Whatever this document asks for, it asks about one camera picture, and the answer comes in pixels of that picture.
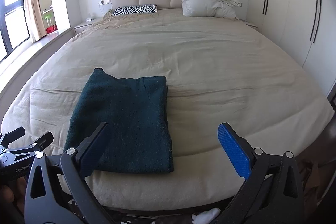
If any dark teal knit sweater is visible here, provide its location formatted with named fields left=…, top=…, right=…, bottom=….
left=64, top=68, right=174, bottom=174

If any person's left hand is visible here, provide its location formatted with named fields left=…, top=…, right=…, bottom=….
left=1, top=177, right=27, bottom=213

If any black framed window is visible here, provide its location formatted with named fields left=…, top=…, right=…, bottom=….
left=0, top=0, right=30, bottom=60

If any beige striped curtain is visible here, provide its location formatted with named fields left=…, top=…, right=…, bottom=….
left=23, top=0, right=47, bottom=42

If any red box on shelf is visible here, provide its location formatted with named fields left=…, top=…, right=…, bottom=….
left=46, top=24, right=58, bottom=34

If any white bedside table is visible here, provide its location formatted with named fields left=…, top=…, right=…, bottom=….
left=73, top=18, right=102, bottom=35

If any green bottle on shelf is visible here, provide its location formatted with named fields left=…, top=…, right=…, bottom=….
left=45, top=15, right=54, bottom=28

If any beige bed sheet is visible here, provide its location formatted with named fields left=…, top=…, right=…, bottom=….
left=1, top=9, right=334, bottom=210

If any zebra print pillow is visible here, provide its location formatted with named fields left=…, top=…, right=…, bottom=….
left=112, top=4, right=158, bottom=16

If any white folded duvet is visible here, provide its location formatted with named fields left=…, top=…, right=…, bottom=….
left=181, top=0, right=242, bottom=20

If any white wall socket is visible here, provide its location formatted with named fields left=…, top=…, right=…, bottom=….
left=99, top=0, right=109, bottom=5

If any white wardrobe with black handles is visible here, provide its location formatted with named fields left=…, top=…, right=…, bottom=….
left=247, top=0, right=335, bottom=100

